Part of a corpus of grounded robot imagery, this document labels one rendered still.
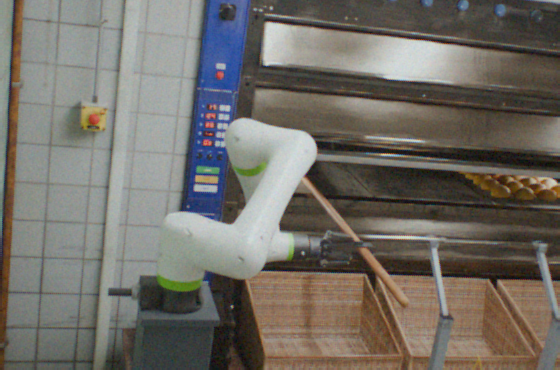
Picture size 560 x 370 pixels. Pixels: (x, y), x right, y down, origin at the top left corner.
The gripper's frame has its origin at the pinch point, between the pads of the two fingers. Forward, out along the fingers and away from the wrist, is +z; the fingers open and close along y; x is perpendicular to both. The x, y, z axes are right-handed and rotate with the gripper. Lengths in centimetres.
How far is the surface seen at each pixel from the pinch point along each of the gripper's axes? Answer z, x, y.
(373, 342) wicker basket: 27, -33, 55
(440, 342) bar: 36.1, 3.4, 33.8
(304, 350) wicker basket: -2, -35, 60
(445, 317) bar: 36.4, 2.6, 24.0
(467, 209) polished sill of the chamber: 70, -57, 2
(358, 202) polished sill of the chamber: 19, -57, 2
